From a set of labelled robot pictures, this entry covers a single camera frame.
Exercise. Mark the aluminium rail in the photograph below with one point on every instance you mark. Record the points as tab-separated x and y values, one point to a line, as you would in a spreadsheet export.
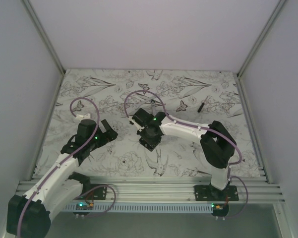
181	189

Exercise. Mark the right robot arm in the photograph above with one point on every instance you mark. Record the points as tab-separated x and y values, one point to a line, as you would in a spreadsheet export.
217	144

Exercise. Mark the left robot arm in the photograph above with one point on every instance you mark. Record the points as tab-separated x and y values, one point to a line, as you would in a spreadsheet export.
30	215

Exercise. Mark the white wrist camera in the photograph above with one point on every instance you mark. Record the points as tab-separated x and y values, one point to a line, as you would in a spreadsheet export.
133	122
79	117

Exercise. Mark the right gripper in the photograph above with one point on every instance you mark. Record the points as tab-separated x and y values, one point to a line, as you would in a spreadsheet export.
141	134

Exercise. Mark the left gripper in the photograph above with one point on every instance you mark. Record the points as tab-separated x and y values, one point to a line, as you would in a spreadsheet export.
106	137

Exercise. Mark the black handled tool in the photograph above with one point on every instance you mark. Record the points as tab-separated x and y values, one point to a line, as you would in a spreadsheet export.
204	105

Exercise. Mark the perforated cable duct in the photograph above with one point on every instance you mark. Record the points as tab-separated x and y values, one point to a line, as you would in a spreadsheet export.
125	207

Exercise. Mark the floral table mat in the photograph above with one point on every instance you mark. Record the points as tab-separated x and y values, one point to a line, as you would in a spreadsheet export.
107	94

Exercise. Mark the ratchet ring wrench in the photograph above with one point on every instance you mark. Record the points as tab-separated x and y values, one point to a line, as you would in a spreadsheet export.
153	106

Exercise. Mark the open end wrench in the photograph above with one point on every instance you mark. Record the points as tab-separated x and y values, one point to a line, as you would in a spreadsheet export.
143	99

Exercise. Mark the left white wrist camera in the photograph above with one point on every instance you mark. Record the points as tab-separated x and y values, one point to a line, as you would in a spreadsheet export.
79	117

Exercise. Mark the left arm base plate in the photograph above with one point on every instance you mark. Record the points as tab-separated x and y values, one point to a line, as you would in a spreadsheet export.
94	192

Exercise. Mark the black fuse box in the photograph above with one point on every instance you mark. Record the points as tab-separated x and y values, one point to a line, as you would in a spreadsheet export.
149	145

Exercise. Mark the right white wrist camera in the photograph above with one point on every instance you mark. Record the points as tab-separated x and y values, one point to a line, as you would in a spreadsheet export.
133	122

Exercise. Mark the controller board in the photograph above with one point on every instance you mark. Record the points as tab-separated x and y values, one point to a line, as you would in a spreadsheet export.
219	207
84	206

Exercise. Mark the right controller board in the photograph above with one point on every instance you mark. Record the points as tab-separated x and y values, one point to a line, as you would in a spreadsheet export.
219	207

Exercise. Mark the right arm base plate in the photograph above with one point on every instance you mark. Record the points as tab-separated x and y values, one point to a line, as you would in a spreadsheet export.
210	193

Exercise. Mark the left controller board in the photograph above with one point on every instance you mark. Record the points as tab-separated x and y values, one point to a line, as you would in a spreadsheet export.
84	206

